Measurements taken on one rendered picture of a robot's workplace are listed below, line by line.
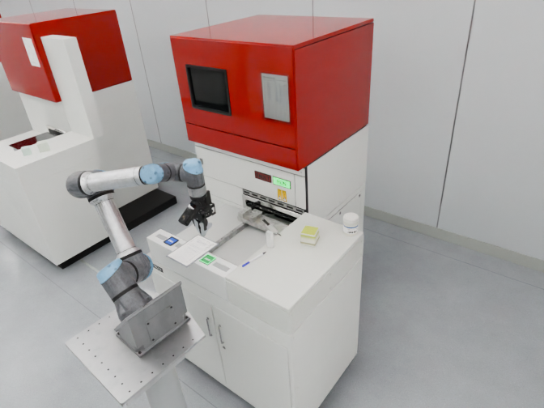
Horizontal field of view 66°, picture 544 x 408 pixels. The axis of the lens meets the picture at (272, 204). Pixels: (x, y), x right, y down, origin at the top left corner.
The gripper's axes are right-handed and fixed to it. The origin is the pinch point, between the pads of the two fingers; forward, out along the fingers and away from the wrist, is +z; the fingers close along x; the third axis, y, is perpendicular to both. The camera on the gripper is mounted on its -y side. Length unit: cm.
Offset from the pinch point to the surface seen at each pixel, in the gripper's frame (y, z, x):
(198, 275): -4.1, 22.1, 2.8
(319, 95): 73, -44, -15
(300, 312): 4, 22, -50
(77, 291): -8, 110, 157
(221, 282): -4.1, 18.3, -12.6
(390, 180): 207, 68, 0
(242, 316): -4.1, 33.9, -22.9
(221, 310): -3.9, 38.2, -8.8
